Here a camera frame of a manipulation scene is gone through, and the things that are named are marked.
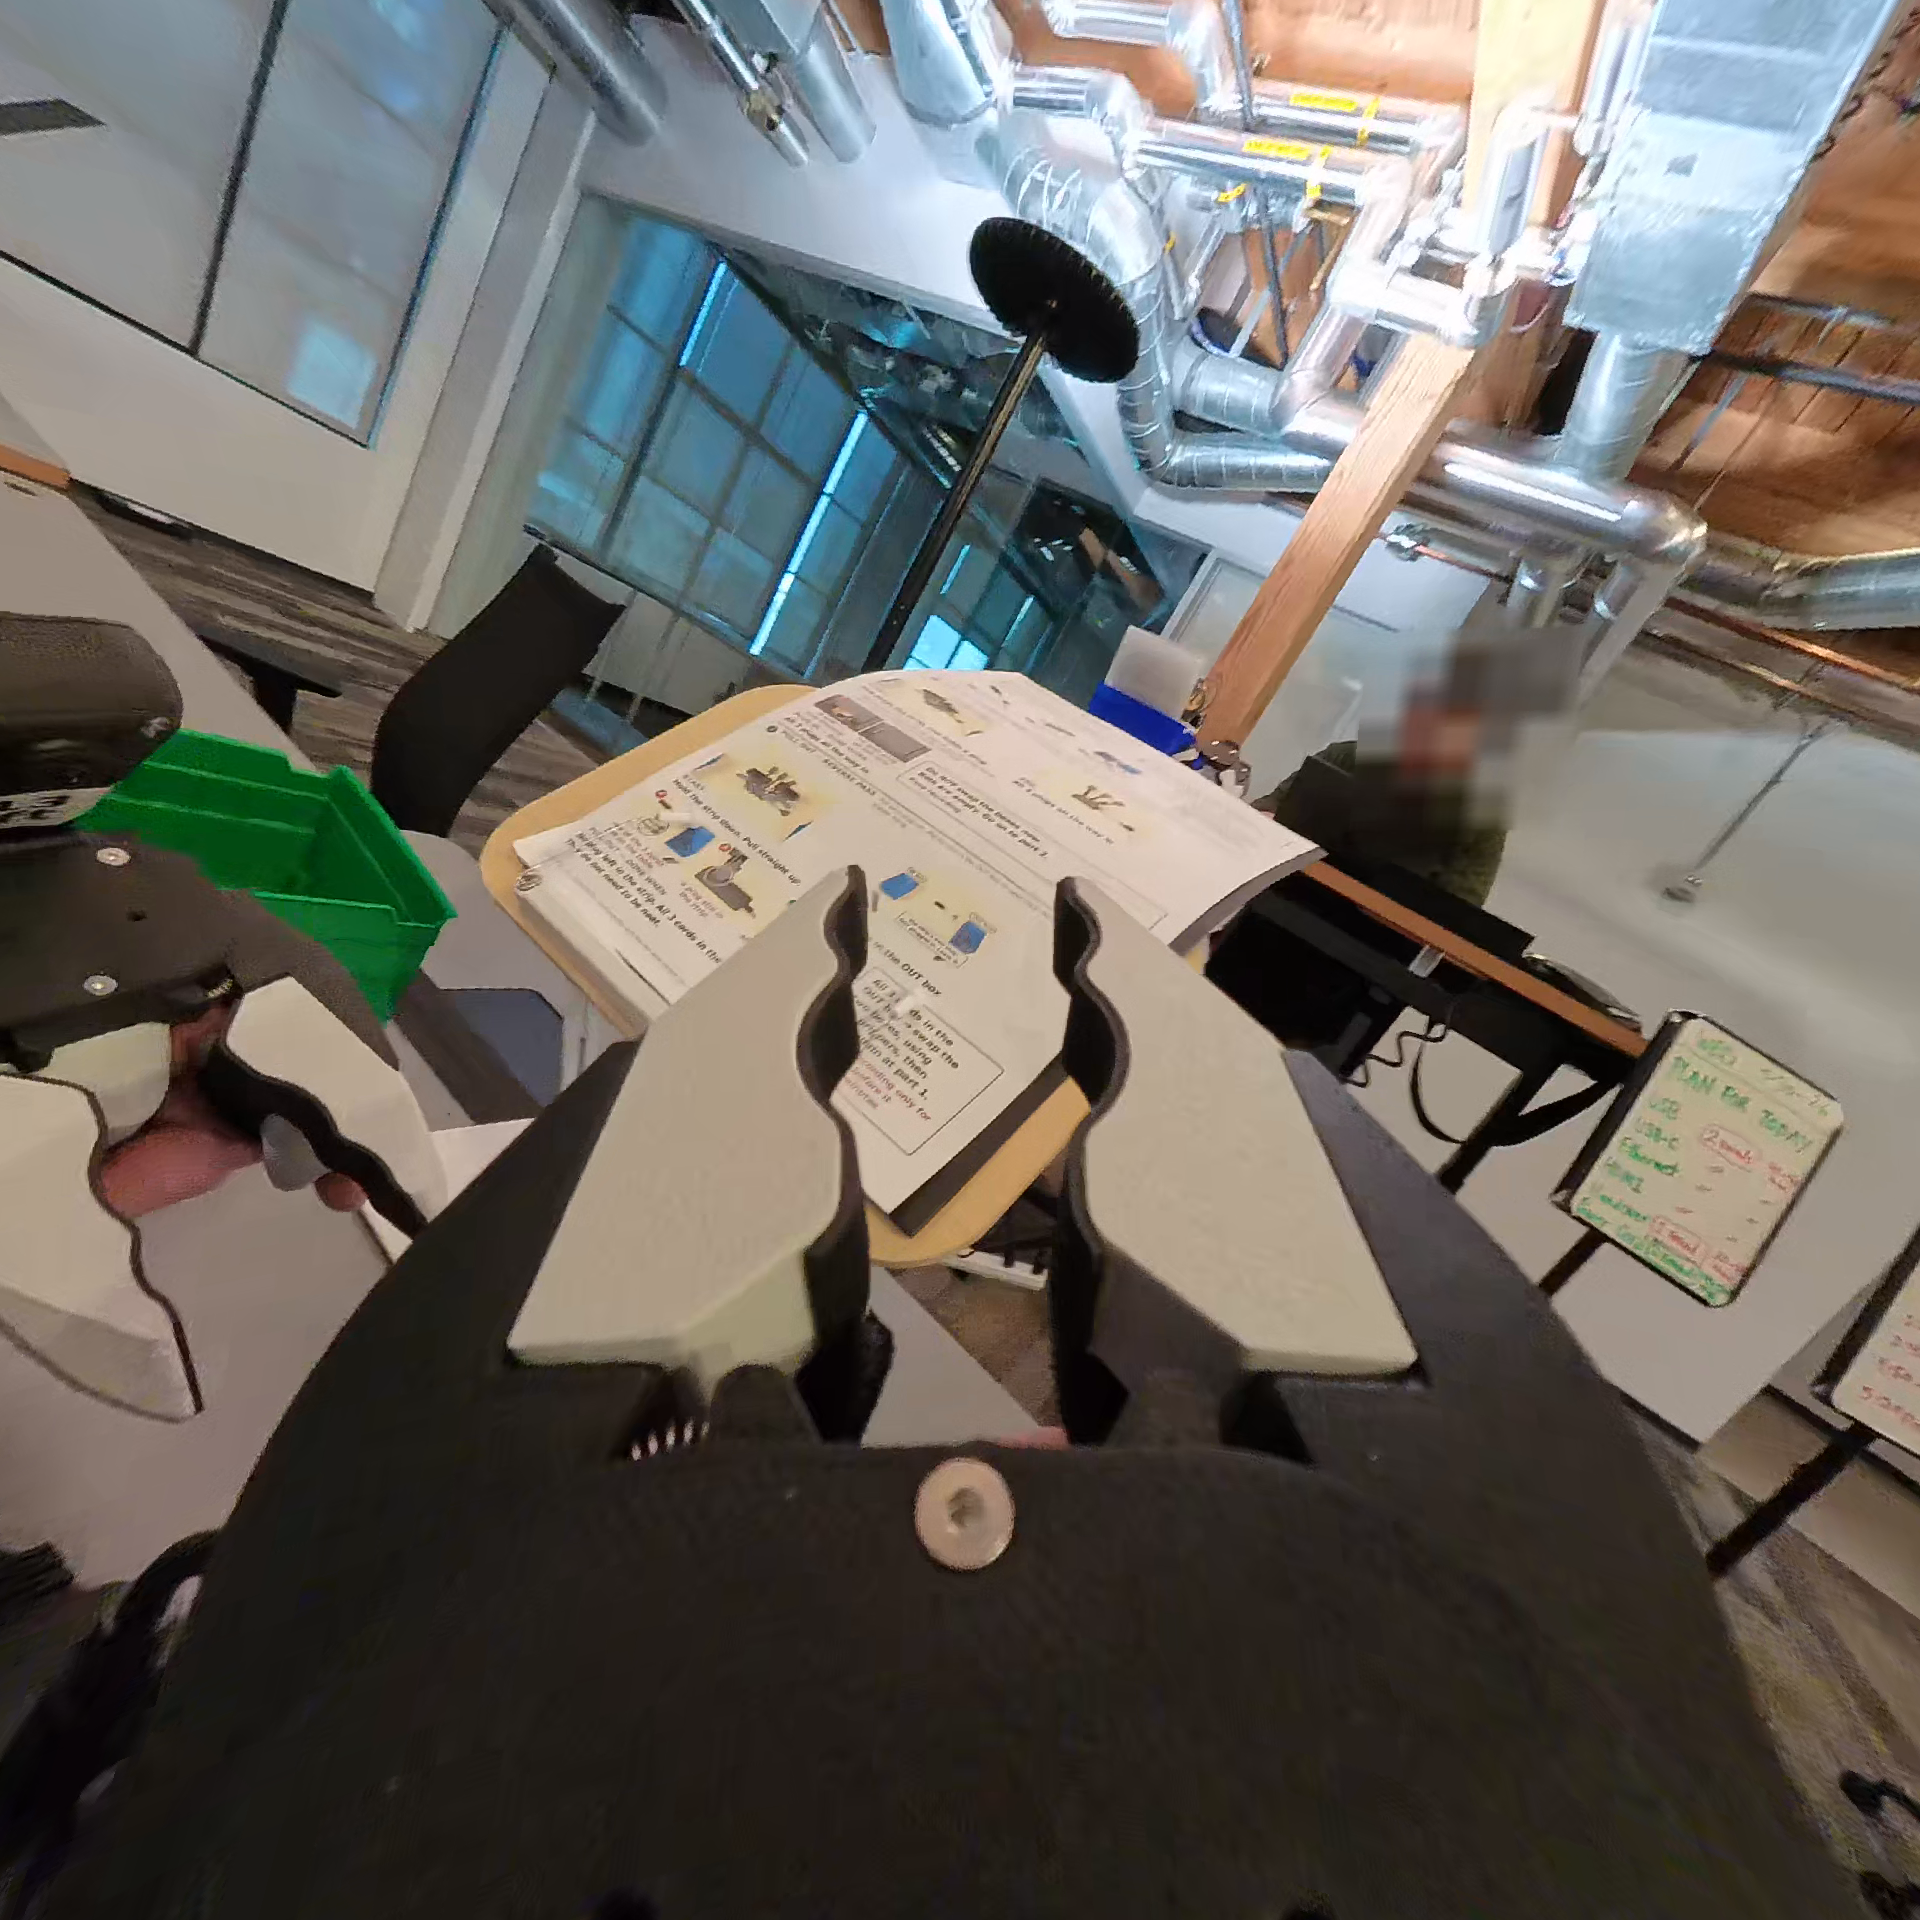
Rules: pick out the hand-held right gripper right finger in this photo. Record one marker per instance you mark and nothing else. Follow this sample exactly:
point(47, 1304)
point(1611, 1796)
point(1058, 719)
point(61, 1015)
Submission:
point(1229, 1201)

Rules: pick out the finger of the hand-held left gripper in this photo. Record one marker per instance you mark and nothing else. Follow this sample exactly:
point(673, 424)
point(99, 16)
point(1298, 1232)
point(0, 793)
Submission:
point(59, 1276)
point(339, 1049)

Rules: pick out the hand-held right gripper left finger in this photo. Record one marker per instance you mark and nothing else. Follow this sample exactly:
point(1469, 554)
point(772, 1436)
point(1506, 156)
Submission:
point(690, 1185)

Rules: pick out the green plastic bin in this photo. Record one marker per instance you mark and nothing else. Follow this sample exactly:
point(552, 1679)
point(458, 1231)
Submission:
point(330, 884)

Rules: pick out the round wooden side table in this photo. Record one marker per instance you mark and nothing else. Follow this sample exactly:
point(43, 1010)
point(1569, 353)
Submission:
point(938, 1238)

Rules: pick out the black chair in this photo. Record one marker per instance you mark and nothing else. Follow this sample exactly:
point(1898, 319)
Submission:
point(481, 705)

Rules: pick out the wooden edged desk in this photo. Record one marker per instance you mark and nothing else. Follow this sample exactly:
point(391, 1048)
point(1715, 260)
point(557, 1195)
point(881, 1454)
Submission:
point(1560, 1004)

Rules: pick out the whiteboard on black stand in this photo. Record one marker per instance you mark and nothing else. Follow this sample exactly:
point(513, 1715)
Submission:
point(1693, 1154)
point(1891, 1364)

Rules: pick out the blue storage bin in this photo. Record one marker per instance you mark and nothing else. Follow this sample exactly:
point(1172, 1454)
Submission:
point(1140, 720)

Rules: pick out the printed instruction sheet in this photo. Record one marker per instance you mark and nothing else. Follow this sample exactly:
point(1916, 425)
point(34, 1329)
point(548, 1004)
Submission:
point(961, 764)

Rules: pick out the wooden support beam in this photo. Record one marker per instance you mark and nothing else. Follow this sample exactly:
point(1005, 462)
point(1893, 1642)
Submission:
point(1349, 524)

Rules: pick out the silver ventilation ducts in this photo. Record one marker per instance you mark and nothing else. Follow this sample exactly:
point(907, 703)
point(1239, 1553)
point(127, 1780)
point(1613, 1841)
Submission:
point(1575, 503)

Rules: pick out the black floor lamp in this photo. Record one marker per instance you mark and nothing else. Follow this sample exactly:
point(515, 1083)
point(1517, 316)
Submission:
point(1049, 292)

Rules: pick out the glass window wall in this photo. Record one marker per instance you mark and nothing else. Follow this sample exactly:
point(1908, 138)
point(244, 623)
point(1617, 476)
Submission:
point(675, 435)

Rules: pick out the silver rectangular air duct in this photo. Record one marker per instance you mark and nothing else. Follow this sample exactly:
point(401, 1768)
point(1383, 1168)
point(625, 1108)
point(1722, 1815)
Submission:
point(1724, 148)

